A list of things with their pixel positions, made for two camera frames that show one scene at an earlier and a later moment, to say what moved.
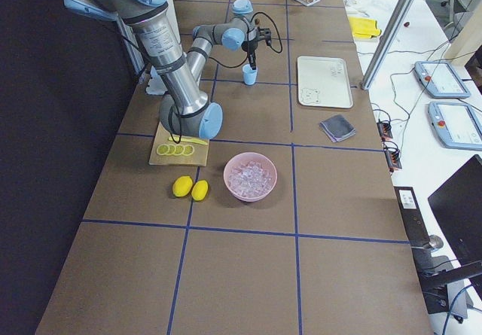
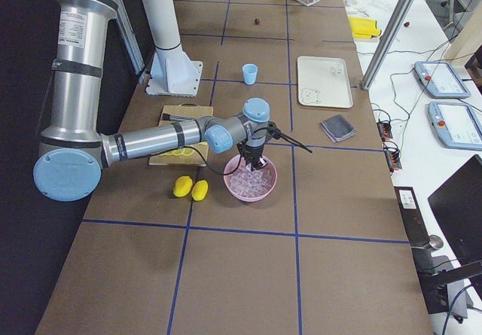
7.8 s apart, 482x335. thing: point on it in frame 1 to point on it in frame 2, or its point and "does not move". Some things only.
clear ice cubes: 251,179 does not move
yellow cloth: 364,28 does not move
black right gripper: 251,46 to 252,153
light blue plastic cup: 249,74 does not move
